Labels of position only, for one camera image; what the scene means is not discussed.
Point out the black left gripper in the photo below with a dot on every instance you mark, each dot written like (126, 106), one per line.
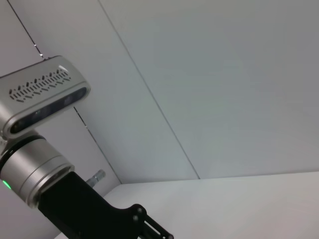
(82, 214)

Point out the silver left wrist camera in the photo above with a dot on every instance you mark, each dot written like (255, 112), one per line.
(42, 94)

